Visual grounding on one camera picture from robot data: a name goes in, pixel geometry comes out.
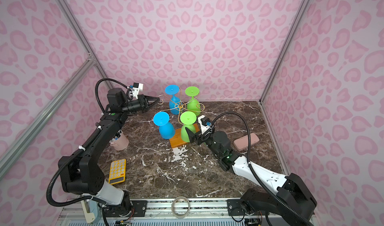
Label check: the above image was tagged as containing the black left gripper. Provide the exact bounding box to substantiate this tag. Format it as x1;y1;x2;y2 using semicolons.
121;96;160;116

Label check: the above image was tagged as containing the gold wire rack wooden base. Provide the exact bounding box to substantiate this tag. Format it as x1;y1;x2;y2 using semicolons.
158;88;206;149

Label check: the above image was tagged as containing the green wine glass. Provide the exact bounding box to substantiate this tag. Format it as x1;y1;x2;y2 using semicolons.
185;86;201;116
180;111;197;143

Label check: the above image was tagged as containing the blue wine glass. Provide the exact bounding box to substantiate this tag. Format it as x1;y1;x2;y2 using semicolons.
153;112;176;140
165;85;181;115

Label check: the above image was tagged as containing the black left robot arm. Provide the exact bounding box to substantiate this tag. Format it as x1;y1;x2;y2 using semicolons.
46;88;160;217

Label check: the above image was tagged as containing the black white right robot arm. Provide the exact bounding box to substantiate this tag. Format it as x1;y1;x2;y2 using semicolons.
184;128;317;226

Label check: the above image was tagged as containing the pink pen holder cup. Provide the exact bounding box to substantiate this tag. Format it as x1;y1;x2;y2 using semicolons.
109;130;129;151

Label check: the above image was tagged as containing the pink pencil case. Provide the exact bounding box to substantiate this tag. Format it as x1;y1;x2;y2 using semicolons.
234;133;260;152

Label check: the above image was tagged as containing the yellow calculator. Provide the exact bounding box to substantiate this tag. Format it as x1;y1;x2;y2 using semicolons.
109;159;127;185

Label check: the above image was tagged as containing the clear tape roll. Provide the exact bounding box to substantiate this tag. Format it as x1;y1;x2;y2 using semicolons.
171;196;191;219

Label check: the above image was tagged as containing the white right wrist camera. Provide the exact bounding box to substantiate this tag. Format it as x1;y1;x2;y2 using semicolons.
198;115;213;134

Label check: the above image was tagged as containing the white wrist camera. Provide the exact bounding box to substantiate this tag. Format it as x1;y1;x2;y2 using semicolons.
127;83;144;100
198;115;213;134

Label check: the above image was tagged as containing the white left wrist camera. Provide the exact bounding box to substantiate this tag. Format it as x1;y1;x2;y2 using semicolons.
127;83;144;100

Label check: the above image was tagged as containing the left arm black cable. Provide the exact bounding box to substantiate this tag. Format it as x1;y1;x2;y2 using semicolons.
46;78;131;208

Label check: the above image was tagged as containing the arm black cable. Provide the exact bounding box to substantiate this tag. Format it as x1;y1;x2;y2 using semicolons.
46;78;131;208
209;112;316;226

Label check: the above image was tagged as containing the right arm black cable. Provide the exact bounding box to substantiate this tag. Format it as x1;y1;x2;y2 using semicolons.
209;112;316;226

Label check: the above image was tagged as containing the aluminium front rail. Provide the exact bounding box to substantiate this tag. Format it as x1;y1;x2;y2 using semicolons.
56;198;287;226

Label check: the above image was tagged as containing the aluminium frame strut left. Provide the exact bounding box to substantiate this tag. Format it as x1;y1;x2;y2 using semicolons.
1;57;95;179

